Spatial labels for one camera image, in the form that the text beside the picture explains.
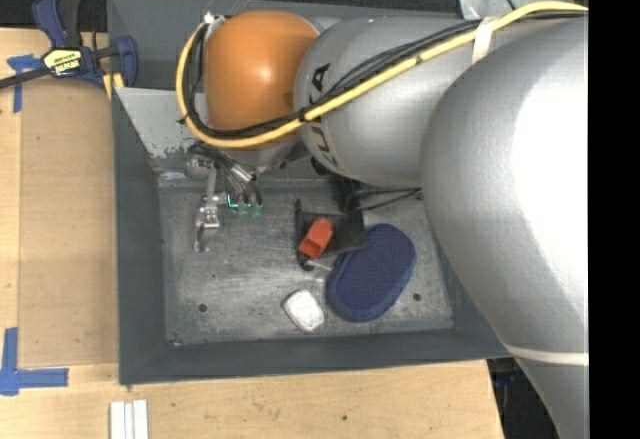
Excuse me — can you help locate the grey metal bin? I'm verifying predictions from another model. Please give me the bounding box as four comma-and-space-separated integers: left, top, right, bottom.
105, 0, 512, 386

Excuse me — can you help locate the orange-red small block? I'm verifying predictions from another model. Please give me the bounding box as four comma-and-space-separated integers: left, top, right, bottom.
297, 217, 335, 260

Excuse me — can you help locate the white rounded block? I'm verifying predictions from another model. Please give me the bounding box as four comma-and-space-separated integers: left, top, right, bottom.
282, 288, 326, 333

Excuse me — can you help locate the pale wood flat board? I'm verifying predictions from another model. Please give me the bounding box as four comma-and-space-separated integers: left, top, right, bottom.
17, 29, 121, 369

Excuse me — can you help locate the dark blue oval case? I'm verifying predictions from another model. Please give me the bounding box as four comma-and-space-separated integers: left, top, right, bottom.
326, 222, 418, 324

